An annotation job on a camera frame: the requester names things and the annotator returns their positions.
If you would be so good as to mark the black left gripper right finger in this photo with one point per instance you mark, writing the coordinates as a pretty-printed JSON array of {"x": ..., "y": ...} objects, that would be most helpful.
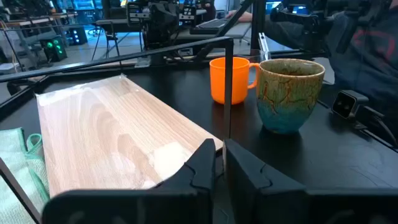
[{"x": 248, "y": 180}]

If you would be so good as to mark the black rig frame post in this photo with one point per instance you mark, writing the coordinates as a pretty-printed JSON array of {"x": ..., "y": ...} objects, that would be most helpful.
[{"x": 257, "y": 25}]

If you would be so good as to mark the green blue ceramic mug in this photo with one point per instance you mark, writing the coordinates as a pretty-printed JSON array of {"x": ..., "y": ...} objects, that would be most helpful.
[{"x": 289, "y": 93}]

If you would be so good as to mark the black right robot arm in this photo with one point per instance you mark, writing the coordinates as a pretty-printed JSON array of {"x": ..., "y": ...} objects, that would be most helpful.
[{"x": 295, "y": 18}]

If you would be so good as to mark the light green cloth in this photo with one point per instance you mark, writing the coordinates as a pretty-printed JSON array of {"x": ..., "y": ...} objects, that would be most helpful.
[{"x": 12, "y": 146}]

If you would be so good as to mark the wooden shelf with black frame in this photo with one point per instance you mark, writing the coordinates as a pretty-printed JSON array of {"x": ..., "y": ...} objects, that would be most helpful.
[{"x": 109, "y": 124}]

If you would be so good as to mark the black box with green lights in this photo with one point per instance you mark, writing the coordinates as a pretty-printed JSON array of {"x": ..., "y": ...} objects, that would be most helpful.
[{"x": 54, "y": 48}]

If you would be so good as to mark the black chair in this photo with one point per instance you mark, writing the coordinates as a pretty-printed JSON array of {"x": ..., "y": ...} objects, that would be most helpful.
[{"x": 109, "y": 31}]

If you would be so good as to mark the person's hand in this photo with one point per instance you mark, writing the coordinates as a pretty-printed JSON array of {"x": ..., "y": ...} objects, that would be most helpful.
[{"x": 237, "y": 16}]

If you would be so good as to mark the black background equipment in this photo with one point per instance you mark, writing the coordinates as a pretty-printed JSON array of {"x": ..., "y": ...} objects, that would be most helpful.
[{"x": 161, "y": 21}]

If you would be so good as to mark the black keyboard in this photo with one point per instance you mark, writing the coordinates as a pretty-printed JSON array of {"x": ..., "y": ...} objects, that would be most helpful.
[{"x": 211, "y": 25}]

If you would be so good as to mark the small black table camera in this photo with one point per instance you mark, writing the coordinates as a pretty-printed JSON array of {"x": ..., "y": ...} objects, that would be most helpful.
[{"x": 345, "y": 104}]

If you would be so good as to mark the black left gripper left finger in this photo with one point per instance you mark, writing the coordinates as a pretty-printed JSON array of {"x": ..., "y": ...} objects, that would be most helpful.
[{"x": 199, "y": 174}]

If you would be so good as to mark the black box with blue lights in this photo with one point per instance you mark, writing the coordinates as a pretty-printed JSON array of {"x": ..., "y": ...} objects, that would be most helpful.
[{"x": 77, "y": 35}]

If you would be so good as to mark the orange plastic mug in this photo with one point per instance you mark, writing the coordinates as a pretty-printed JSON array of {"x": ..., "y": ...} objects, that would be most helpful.
[{"x": 217, "y": 81}]

